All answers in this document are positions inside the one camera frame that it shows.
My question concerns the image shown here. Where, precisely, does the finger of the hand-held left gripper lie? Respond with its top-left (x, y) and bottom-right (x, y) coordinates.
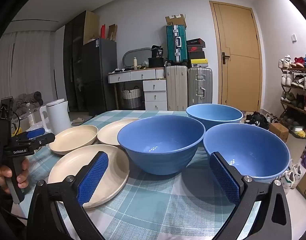
top-left (12, 127), bottom-right (46, 143)
top-left (23, 133), bottom-right (55, 149)

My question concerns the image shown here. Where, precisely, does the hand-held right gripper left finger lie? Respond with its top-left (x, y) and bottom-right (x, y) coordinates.
top-left (27, 151), bottom-right (109, 240)

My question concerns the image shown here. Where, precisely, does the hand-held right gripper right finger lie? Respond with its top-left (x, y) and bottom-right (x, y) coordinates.
top-left (209, 151), bottom-right (292, 240)

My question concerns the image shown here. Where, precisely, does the cream plate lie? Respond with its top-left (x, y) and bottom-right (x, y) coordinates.
top-left (97, 119), bottom-right (141, 148)
top-left (48, 144), bottom-right (130, 209)
top-left (49, 125), bottom-right (99, 155)

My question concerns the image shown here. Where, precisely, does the blue bowl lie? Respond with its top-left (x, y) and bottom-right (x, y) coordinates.
top-left (186, 104), bottom-right (244, 131)
top-left (117, 116), bottom-right (206, 176)
top-left (203, 123), bottom-right (291, 183)

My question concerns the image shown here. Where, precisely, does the person's left hand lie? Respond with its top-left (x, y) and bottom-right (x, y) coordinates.
top-left (0, 159), bottom-right (30, 195)

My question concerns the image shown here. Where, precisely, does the clear water bottle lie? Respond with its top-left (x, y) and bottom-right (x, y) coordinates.
top-left (27, 102), bottom-right (35, 126)

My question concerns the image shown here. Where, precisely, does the white electric kettle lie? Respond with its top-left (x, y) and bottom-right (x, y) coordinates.
top-left (40, 99), bottom-right (71, 137)

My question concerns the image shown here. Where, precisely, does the dark clothes pile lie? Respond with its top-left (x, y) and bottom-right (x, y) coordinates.
top-left (12, 91), bottom-right (44, 108)

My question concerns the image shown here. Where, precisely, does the white sneaker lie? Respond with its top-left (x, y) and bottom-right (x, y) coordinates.
top-left (280, 165), bottom-right (296, 189)
top-left (292, 159), bottom-right (304, 188)

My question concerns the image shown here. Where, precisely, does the pile of black shoes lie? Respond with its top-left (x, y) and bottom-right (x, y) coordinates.
top-left (244, 111), bottom-right (271, 130)

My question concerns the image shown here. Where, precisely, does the teal plaid tablecloth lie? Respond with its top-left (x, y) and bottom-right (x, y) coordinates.
top-left (18, 110), bottom-right (293, 240)

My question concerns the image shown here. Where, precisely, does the white curtain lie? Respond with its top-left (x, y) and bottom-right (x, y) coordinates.
top-left (0, 29), bottom-right (57, 108)

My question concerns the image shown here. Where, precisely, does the small cardboard box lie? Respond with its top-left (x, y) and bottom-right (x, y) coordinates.
top-left (269, 122), bottom-right (289, 143)

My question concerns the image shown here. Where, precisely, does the dark wardrobe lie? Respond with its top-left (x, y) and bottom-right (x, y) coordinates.
top-left (64, 10), bottom-right (100, 112)

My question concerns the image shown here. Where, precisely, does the dark refrigerator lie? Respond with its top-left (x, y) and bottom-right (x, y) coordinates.
top-left (80, 38), bottom-right (118, 117)

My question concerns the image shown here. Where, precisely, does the woven basket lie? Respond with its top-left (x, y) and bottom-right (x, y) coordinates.
top-left (121, 86), bottom-right (143, 109)

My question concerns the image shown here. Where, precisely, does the silver suitcase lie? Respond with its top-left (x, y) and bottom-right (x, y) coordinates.
top-left (187, 67), bottom-right (214, 107)

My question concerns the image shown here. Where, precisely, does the cream suitcase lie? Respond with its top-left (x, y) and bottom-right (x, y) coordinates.
top-left (166, 65), bottom-right (188, 111)

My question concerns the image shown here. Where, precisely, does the white desk with drawers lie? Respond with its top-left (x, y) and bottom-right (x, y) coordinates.
top-left (108, 68), bottom-right (168, 111)

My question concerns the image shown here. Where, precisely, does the yellow black shoe box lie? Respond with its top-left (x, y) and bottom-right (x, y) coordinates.
top-left (189, 59), bottom-right (209, 68)

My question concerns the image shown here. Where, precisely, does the wooden door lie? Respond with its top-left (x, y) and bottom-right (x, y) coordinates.
top-left (209, 1), bottom-right (263, 112)

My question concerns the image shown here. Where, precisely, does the arched mirror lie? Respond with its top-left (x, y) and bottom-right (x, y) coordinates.
top-left (122, 47), bottom-right (153, 68)

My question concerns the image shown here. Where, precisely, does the wooden shoe rack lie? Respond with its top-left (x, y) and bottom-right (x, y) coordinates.
top-left (279, 66), bottom-right (306, 139)

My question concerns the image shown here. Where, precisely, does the shoe rack with shoes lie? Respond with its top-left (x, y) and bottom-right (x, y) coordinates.
top-left (279, 53), bottom-right (306, 136)

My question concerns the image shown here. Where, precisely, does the red black shoe box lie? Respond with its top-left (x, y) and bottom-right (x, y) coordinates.
top-left (187, 45), bottom-right (206, 59)

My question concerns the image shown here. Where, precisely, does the black pot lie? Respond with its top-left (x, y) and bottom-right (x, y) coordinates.
top-left (148, 57), bottom-right (165, 68)

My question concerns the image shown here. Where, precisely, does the black bag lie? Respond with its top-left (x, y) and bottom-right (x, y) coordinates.
top-left (151, 45), bottom-right (164, 58)

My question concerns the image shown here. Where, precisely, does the teal suitcase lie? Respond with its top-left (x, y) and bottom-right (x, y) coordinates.
top-left (166, 25), bottom-right (188, 63)

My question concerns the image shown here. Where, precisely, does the black cable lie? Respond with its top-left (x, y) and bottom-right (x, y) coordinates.
top-left (12, 111), bottom-right (21, 137)

